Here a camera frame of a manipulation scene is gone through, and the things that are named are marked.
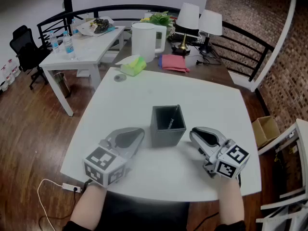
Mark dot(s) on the metal trash bin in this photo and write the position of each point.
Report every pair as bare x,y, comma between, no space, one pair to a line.
62,84

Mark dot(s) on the black office chair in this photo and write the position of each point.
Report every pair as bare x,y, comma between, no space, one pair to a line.
29,52

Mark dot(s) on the white wooden rack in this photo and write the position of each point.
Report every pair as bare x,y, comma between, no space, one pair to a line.
294,138

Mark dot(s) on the green tissue pack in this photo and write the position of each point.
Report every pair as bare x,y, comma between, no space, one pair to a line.
133,66

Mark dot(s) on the black keyboard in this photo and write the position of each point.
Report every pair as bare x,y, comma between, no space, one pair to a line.
192,40

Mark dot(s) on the black metal railing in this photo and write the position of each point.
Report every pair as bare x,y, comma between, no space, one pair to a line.
243,44

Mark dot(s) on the black plastic bag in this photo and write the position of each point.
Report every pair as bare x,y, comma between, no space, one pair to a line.
102,24

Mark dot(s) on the brass base table lamp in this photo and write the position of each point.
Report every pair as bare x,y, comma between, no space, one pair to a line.
188,16

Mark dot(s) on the dark grey square pen holder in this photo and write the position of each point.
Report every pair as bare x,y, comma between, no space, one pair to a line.
166,137

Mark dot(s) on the blue cloth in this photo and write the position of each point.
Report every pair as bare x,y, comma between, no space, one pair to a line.
160,62

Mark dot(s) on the white side table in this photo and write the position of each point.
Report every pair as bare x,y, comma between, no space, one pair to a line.
89,49

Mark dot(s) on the clear plastic water bottle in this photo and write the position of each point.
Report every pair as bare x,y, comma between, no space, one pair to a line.
55,42
75,28
69,47

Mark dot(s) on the white electric kettle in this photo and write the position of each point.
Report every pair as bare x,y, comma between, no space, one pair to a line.
143,42

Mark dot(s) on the red cloth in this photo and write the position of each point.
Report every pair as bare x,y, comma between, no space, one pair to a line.
174,62

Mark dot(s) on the black base table lamp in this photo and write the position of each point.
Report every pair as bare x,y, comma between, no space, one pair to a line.
210,23

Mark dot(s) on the large clear water jug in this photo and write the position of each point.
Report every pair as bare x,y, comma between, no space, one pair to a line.
15,68
6,74

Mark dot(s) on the cardboard box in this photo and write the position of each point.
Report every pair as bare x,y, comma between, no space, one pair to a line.
265,131

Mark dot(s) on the person's black clothing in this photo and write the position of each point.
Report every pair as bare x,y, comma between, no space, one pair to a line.
144,215

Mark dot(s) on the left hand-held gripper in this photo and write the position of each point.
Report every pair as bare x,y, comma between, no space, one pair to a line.
103,162

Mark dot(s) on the green potted plant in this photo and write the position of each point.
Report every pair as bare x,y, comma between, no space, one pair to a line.
161,19

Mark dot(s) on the person's right forearm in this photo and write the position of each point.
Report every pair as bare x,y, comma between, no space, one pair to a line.
229,201

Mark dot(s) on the white power strip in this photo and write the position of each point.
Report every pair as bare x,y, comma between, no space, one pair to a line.
71,187

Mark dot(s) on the brown wooden desk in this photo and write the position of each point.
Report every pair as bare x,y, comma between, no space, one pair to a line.
207,71

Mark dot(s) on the black pen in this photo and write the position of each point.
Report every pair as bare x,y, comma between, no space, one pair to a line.
172,120

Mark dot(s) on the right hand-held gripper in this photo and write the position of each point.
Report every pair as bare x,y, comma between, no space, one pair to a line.
228,162

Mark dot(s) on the person's left forearm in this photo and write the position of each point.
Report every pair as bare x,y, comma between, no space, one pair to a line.
89,208

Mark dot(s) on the white curved post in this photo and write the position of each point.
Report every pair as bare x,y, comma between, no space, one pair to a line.
282,32

